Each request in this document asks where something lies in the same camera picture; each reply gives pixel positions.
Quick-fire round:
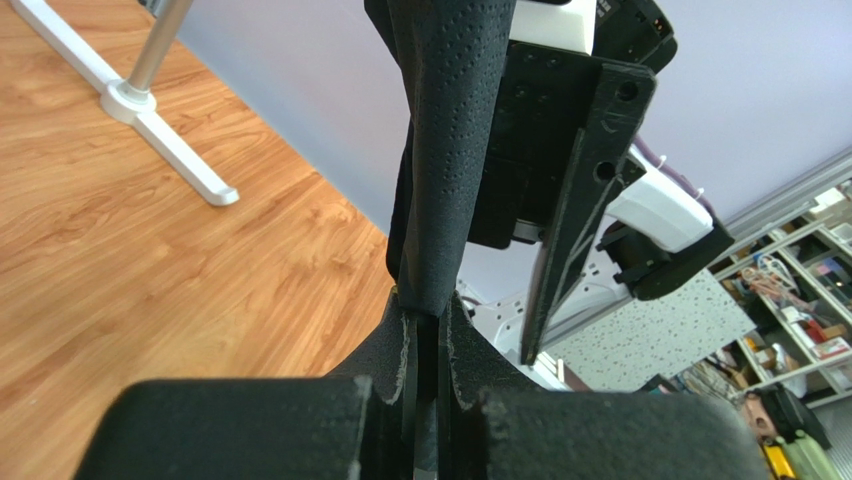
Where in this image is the cluttered storage shelf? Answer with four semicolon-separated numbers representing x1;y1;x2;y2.
708;180;851;407

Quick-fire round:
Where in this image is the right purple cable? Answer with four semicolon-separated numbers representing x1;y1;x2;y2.
632;136;707;201

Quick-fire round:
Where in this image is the grey pole white base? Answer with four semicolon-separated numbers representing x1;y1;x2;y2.
11;1;240;207

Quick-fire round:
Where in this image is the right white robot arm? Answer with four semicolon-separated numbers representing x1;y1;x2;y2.
469;1;733;365

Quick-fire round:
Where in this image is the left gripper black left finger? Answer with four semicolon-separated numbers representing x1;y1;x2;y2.
75;293;417;479

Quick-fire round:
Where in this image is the speckled white panel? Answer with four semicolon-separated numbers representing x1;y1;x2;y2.
545;271;755;391

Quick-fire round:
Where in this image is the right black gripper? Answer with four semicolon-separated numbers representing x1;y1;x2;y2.
468;42;656;365

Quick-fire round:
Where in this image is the black paper napkin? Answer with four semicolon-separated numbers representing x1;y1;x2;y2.
364;1;516;317

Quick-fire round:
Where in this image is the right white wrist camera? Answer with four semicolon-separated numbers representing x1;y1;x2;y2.
509;0;597;55

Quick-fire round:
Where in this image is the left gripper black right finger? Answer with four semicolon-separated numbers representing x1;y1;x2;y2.
438;298;768;479

